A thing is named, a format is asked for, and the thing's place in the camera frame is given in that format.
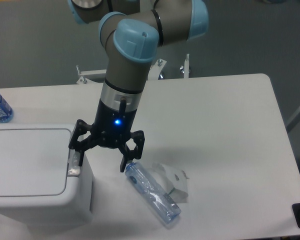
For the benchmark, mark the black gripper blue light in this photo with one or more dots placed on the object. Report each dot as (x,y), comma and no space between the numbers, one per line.
(109,130)

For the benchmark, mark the white push-lid trash can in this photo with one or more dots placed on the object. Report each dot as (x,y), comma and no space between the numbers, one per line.
(42,182)

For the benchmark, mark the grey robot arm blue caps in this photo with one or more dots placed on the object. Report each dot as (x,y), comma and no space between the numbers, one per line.
(130,39)

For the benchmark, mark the empty clear plastic bottle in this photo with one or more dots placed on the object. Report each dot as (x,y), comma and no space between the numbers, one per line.
(152,192)

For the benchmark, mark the white pedestal base frame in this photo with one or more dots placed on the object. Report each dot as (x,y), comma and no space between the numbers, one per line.
(156,72)

